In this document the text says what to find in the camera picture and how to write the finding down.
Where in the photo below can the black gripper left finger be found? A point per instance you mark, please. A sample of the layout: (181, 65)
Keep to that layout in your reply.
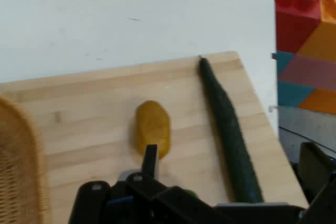
(149, 161)

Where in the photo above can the red foam block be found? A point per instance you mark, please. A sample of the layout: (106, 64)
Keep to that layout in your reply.
(294, 11)

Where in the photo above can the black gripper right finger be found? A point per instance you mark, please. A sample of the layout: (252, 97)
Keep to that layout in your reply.
(320, 176)

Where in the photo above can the wooden cutting board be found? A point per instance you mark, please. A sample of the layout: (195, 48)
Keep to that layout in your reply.
(92, 129)

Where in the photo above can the multicolour foam floor mat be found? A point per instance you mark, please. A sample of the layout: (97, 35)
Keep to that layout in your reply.
(309, 72)

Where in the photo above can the dark green cucumber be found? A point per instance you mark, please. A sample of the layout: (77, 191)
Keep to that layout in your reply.
(225, 119)

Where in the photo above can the yellow-brown potato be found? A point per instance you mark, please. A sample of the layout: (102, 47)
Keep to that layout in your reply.
(152, 124)

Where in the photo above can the small table edge clip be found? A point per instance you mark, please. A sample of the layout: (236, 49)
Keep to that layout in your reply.
(273, 56)

